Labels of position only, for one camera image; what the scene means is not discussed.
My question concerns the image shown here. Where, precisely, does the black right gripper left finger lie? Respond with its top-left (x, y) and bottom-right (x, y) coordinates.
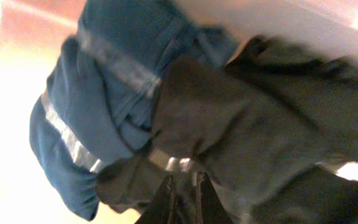
top-left (135, 175), bottom-right (176, 224)

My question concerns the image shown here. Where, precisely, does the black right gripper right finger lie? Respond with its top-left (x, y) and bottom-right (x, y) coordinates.
top-left (196, 172), bottom-right (233, 224)

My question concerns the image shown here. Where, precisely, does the black garment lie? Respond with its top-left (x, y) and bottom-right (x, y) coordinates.
top-left (96, 37), bottom-right (358, 223)

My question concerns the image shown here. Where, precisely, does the clear plastic storage bin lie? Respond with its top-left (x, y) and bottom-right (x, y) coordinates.
top-left (0, 0), bottom-right (358, 223)

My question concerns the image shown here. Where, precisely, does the dark teal garment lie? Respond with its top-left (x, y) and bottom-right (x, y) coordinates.
top-left (29, 0), bottom-right (237, 221)

